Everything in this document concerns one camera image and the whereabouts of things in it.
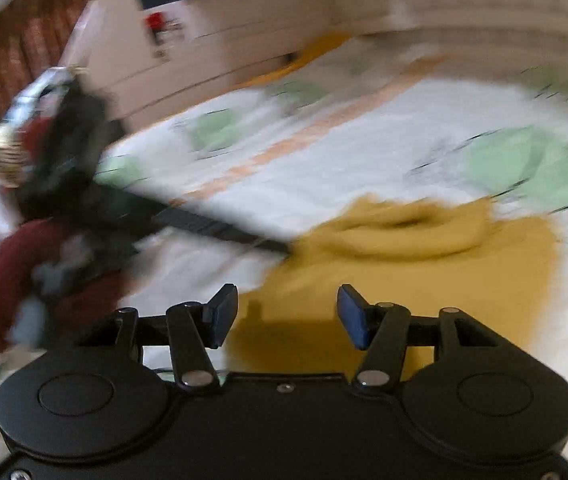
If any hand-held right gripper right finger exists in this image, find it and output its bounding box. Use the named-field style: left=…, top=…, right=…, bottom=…
left=336, top=283, right=503, bottom=394

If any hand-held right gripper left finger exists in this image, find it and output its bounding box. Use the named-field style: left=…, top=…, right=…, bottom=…
left=76, top=283, right=239, bottom=393

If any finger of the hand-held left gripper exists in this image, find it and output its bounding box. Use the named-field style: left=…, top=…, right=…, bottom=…
left=154, top=206, right=295, bottom=258

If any mustard yellow shirt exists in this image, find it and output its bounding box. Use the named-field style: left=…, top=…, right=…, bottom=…
left=226, top=194, right=563, bottom=385

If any person's left forearm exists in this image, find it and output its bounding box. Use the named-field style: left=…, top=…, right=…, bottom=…
left=0, top=220, right=134, bottom=357

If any woven basket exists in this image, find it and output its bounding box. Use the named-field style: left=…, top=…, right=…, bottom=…
left=0, top=127, right=33, bottom=189

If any white green printed bed sheet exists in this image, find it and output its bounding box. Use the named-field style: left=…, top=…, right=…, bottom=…
left=0, top=35, right=568, bottom=480

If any reddish brown curtain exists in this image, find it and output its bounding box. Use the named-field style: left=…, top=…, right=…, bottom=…
left=0, top=0, right=90, bottom=127

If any beige cabinet with dark strip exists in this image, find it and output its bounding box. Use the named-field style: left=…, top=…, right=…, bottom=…
left=71, top=0, right=347, bottom=132

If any red white sticker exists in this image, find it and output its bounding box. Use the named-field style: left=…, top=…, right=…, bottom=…
left=145, top=9, right=187, bottom=63

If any yellow fitted sheet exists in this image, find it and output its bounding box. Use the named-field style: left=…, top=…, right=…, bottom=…
left=241, top=31, right=351, bottom=87

